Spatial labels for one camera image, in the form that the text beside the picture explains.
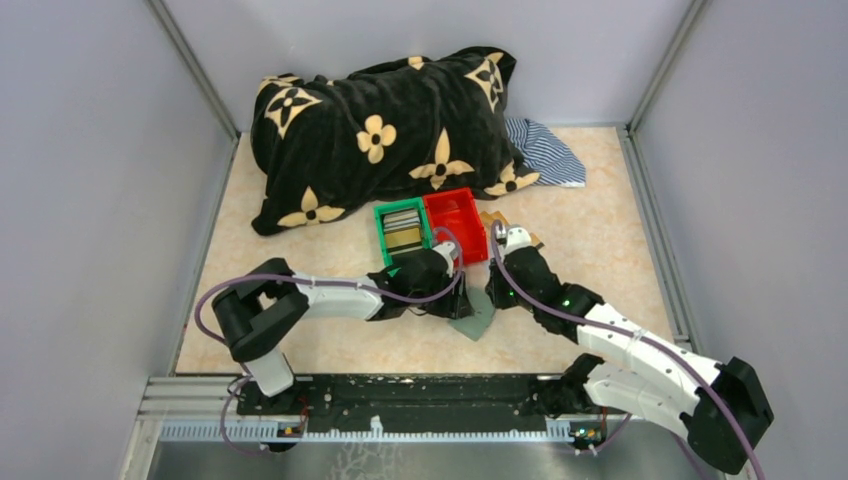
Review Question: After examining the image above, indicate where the mint green card holder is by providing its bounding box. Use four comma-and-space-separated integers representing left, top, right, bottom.
448, 287, 496, 342

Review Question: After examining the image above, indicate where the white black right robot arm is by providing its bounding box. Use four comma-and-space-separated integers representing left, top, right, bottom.
490, 243, 774, 479

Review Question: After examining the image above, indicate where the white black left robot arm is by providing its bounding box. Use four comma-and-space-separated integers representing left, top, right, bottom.
212, 248, 474, 414

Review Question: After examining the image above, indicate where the stack of cards in bin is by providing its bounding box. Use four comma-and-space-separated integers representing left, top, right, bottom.
382, 209, 423, 256

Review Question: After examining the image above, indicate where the gold patterned card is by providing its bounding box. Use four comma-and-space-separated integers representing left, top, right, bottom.
479, 211, 509, 230

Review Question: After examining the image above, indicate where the red plastic bin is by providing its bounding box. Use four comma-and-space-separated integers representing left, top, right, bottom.
422, 188, 489, 265

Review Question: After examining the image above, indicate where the green plastic bin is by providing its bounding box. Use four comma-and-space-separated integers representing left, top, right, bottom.
373, 197, 433, 266

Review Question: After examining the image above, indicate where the blue white striped cloth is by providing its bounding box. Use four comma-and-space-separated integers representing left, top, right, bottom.
505, 117, 587, 188

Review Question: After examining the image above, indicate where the black floral blanket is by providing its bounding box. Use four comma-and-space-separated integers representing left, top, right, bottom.
250, 46, 540, 236

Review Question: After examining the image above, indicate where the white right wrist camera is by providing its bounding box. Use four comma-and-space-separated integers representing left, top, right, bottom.
495, 225, 533, 256

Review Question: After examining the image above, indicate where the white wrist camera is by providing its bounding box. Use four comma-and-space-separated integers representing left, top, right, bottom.
431, 241, 460, 277
495, 225, 533, 256

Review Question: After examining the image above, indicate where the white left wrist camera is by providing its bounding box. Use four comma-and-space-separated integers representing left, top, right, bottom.
431, 241, 460, 277

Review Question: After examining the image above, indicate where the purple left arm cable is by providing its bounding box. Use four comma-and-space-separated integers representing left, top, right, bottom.
193, 226, 466, 458

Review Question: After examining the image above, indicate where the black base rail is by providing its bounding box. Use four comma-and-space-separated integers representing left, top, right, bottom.
236, 374, 602, 434

